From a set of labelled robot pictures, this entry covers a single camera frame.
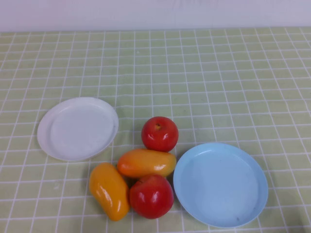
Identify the red apple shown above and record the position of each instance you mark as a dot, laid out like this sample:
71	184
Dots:
160	136
150	196

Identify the orange mango with reddish end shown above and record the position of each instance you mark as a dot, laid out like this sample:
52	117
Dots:
145	163

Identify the yellow mango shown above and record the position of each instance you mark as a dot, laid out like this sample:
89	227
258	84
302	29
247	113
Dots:
109	191

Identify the white round plate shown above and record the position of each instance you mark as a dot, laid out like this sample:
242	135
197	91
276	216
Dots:
77	131

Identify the light blue round plate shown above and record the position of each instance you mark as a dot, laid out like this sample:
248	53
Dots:
218	187

